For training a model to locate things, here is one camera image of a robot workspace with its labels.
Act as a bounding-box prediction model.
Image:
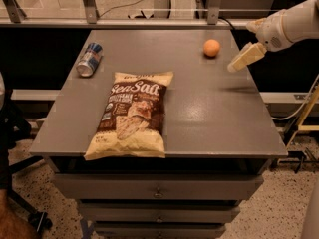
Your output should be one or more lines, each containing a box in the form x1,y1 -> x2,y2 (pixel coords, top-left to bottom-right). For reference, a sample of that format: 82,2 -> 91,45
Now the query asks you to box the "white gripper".
227,10 -> 293,73

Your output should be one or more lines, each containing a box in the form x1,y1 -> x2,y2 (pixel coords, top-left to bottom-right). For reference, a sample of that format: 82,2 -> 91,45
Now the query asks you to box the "orange fruit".
203,39 -> 220,57

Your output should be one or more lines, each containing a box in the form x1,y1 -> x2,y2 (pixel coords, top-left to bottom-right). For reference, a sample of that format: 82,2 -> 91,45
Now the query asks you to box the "brown sea salt chip bag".
84,72 -> 173,160

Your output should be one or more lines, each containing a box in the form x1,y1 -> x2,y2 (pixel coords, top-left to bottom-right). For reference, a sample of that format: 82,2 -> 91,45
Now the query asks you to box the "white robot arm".
227,0 -> 319,239

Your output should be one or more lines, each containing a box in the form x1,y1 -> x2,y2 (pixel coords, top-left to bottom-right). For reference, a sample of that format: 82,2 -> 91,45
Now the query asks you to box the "yellow metal stand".
270,83 -> 319,174

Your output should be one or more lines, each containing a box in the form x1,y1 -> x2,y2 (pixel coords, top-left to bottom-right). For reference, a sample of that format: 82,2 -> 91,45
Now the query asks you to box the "grey drawer cabinet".
31,30 -> 286,239

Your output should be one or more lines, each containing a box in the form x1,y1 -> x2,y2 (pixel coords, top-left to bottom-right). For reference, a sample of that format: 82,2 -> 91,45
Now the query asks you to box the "blue silver soda can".
76,43 -> 103,78

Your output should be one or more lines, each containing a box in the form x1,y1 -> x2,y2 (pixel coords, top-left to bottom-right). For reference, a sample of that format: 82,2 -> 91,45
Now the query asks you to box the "top grey drawer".
54,174 -> 263,200

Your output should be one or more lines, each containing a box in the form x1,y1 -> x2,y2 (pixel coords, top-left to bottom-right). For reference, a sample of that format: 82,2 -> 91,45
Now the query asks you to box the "grey drawer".
54,174 -> 263,200
78,203 -> 240,223
95,223 -> 225,239

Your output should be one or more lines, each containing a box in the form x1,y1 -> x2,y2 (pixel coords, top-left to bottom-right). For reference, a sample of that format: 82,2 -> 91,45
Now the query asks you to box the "middle grey drawer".
78,203 -> 240,223

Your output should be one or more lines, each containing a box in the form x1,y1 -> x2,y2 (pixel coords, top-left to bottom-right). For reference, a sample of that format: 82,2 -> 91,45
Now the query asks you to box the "bottom grey drawer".
95,223 -> 225,239

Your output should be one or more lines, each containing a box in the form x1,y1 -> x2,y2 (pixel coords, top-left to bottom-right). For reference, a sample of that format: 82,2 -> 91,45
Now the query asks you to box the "black office chair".
6,92 -> 52,239

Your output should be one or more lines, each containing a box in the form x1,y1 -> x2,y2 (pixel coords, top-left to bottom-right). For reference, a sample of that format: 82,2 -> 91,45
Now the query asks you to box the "white cable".
270,73 -> 319,121

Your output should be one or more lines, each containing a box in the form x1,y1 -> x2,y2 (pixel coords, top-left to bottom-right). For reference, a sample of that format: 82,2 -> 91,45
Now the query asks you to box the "floor cable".
99,0 -> 182,20

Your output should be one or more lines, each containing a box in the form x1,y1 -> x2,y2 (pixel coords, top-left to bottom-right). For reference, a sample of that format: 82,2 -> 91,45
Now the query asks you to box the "metal railing frame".
0,0 -> 319,31

